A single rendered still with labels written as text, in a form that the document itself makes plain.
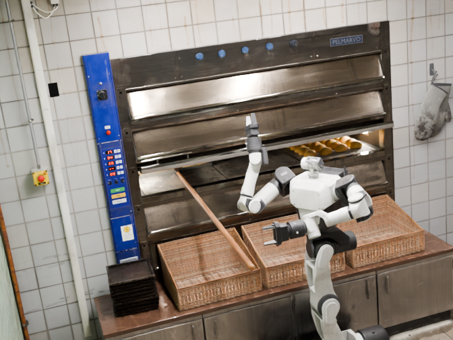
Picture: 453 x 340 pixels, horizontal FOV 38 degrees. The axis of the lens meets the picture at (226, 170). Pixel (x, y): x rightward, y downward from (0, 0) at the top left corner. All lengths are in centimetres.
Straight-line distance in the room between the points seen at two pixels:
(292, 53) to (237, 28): 43
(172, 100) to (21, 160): 100
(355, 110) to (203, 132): 111
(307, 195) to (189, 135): 105
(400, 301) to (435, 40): 185
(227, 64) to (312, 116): 71
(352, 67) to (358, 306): 163
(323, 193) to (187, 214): 120
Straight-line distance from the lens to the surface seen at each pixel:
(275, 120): 449
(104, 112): 415
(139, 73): 420
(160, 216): 442
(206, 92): 430
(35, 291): 450
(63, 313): 458
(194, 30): 424
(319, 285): 389
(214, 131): 436
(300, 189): 364
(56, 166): 421
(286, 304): 432
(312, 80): 454
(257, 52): 439
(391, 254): 459
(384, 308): 468
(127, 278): 415
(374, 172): 493
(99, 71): 411
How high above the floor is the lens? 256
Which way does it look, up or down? 17 degrees down
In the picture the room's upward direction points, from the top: 6 degrees counter-clockwise
